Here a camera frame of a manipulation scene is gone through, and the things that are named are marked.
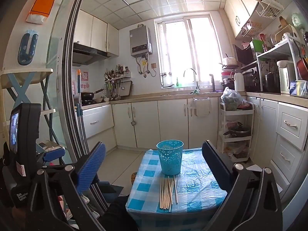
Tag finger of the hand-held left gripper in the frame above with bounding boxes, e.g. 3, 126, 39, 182
36, 147, 66, 167

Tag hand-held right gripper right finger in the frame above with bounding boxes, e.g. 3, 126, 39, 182
202, 140, 283, 231

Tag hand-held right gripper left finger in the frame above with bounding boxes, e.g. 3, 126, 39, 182
26, 141, 107, 231

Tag teal patterned plate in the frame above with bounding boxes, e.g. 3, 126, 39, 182
156, 140, 184, 176

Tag bunch of wooden chopsticks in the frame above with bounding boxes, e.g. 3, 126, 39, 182
159, 175, 179, 213

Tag blue checkered tablecloth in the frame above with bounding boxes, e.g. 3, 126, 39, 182
126, 148, 231, 231

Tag white stove drawer cabinet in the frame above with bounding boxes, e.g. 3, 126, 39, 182
76, 103, 117, 152

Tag steel pot with lid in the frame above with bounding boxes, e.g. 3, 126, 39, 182
224, 125, 252, 137

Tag white rolling trolley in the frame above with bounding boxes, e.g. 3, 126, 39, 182
218, 101, 255, 162

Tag white hanging plastic bag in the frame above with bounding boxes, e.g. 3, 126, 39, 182
188, 97, 212, 117

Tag white lower cabinets under sink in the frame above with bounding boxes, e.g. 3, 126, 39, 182
111, 94, 224, 150

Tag plastic bag of greens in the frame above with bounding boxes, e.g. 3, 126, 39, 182
221, 87, 251, 111

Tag folding table with blue legs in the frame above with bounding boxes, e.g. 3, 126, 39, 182
0, 68, 57, 135

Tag white panelled drawer cabinet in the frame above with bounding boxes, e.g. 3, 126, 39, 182
247, 95, 308, 186

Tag hanging metal tray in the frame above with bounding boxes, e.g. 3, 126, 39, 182
119, 80, 133, 97

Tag white thermos jug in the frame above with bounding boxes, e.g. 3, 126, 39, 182
231, 69, 245, 92

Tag stacked cooking pots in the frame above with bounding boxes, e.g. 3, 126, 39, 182
221, 69, 235, 87

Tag curved steel faucet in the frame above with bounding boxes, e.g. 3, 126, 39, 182
183, 68, 200, 92

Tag dark steel stockpot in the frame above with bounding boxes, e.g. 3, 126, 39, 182
262, 72, 281, 93

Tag sliding glass door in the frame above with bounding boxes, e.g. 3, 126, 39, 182
46, 0, 109, 212

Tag black range hood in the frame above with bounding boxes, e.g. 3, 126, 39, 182
72, 42, 111, 66

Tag white electric water boiler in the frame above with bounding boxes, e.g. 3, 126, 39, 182
277, 60, 299, 94

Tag blue tissue packet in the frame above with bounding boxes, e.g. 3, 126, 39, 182
289, 80, 308, 96

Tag black microwave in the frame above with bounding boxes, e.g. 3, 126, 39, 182
233, 41, 259, 65

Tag white framed window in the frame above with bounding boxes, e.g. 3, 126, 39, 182
154, 13, 224, 89

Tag green plastic board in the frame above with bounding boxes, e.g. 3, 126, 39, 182
251, 39, 264, 53

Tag white upper cabinets over hood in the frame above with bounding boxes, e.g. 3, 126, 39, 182
73, 10, 119, 58

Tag red pot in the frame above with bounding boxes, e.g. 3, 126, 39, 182
296, 56, 308, 81

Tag white countertop shelf rack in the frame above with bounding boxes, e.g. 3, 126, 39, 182
256, 34, 304, 94

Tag orange and white packet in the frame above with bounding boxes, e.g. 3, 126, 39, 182
26, 0, 58, 24

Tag metal mop handle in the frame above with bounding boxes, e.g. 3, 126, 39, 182
76, 69, 87, 154

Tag black long-handled pan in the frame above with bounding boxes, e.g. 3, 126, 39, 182
80, 89, 105, 101

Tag red wall stickers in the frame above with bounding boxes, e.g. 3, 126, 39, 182
72, 71, 90, 94

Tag wall utensil rack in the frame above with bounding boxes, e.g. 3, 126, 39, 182
104, 64, 131, 101

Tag blue plastic wall holder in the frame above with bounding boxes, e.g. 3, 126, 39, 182
18, 30, 39, 66

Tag grey wall water heater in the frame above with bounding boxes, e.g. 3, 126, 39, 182
129, 24, 153, 58

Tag small white wire basket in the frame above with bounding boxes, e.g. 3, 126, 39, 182
241, 19, 263, 38

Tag white upper cabinets with handles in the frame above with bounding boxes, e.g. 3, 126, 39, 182
224, 0, 275, 39

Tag large white wire basket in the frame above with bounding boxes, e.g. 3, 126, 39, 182
255, 0, 284, 18

